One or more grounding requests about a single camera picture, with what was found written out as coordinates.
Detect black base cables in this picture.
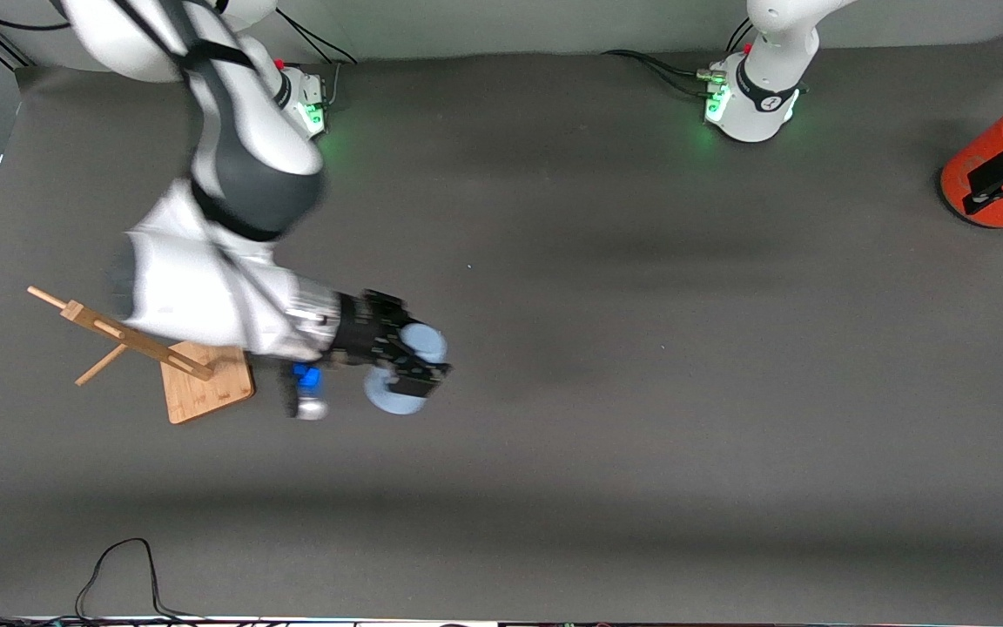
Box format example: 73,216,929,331
275,9,356,110
602,48,724,98

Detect black looped cable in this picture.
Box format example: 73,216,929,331
75,537,206,622

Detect black right base cables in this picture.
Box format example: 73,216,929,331
275,9,356,110

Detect light blue plastic cup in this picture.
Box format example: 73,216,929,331
364,323,449,416

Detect wooden cup rack stand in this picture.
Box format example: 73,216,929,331
27,286,257,425

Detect black left base cables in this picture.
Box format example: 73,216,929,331
602,48,724,98

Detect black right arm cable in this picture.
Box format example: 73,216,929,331
114,0,257,78

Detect orange cylindrical can grey lid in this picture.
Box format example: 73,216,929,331
940,98,1003,230

